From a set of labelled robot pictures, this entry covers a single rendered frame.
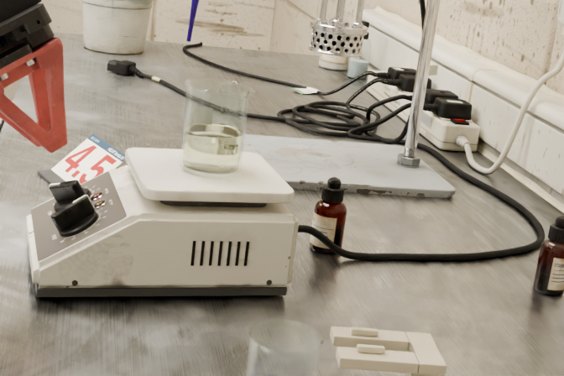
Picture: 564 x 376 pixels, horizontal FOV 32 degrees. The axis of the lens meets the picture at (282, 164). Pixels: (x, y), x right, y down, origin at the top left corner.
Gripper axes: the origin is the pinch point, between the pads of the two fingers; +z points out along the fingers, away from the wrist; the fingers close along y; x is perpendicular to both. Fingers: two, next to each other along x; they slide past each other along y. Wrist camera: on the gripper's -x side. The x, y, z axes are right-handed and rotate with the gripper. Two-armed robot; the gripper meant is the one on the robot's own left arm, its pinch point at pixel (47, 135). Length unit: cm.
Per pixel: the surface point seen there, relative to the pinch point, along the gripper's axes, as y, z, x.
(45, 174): 28.2, 10.2, -3.1
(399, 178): 21, 30, -37
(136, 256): -3.4, 10.5, -0.9
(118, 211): -1.2, 7.5, -1.8
